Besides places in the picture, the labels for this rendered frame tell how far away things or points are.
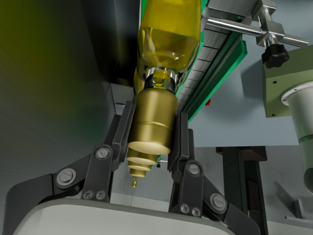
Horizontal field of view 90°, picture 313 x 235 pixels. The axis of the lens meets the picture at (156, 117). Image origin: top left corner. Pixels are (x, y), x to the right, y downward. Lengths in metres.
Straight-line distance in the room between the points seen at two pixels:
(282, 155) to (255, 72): 3.04
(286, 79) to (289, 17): 0.16
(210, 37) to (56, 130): 0.33
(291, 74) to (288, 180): 3.06
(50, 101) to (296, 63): 0.60
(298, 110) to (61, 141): 0.60
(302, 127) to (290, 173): 3.01
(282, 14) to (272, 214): 3.20
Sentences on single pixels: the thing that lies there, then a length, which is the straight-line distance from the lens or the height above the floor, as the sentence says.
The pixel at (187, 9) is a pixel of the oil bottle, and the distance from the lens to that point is 0.19.
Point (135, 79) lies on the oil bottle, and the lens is 0.19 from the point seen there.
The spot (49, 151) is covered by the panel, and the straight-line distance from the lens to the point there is 0.25.
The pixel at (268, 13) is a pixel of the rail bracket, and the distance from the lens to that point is 0.34.
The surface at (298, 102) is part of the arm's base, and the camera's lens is 0.62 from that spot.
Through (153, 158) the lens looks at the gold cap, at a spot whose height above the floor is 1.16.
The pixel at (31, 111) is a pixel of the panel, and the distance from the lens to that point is 0.20.
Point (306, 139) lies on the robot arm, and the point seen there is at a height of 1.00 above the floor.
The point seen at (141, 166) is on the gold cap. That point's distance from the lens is 0.22.
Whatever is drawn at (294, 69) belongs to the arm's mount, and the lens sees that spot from 0.60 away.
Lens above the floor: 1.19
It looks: 26 degrees down
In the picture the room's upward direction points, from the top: 171 degrees counter-clockwise
